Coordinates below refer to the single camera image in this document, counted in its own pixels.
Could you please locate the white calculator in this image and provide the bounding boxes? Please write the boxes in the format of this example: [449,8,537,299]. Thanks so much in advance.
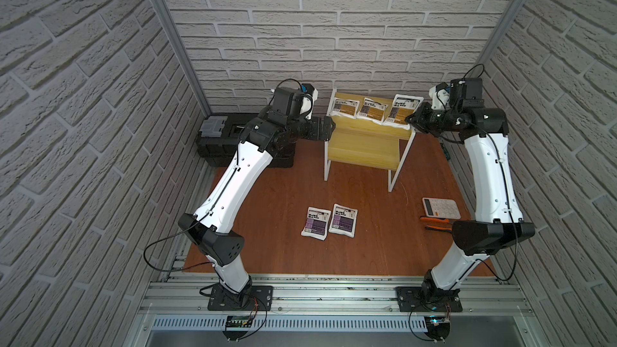
[422,198,461,220]

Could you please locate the black plastic toolbox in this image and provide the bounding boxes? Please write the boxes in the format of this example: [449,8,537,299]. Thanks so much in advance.
[195,113,298,172]

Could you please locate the controller board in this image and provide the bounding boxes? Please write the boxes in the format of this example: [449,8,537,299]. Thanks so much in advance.
[223,315,254,342]
[424,316,451,342]

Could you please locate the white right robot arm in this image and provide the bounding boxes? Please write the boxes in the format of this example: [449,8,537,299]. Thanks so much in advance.
[406,102,535,302]

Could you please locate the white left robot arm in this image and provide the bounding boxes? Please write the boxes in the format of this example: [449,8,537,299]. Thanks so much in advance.
[178,116,336,298]

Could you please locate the white frame wooden shelf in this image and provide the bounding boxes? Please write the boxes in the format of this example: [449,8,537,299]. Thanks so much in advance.
[324,116,416,192]

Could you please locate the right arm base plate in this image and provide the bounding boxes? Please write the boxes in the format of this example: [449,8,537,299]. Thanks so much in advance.
[395,286,463,313]

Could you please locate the orange handled pliers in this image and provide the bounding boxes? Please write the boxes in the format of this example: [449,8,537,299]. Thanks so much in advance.
[419,216,454,233]

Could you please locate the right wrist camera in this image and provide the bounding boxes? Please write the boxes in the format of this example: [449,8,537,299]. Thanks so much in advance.
[429,78,485,111]

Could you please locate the yellow coffee bag bottom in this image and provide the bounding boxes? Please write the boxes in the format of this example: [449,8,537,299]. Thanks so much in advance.
[329,97,359,119]

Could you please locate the yellow coffee bag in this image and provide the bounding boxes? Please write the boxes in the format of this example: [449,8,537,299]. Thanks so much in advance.
[329,97,359,119]
[356,98,388,125]
[383,94,424,130]

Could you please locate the purple coffee bag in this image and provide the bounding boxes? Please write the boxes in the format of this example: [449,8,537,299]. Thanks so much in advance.
[300,207,331,241]
[329,204,358,238]

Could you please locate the right controller board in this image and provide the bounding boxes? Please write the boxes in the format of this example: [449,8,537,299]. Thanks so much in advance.
[424,316,451,342]

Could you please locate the left controller board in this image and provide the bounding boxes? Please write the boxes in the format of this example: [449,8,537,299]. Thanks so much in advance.
[223,315,254,342]

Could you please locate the aluminium rail frame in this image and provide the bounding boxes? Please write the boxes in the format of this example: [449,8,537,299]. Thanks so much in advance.
[120,163,550,347]

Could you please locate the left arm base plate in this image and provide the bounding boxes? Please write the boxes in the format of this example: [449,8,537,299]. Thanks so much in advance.
[199,283,274,312]

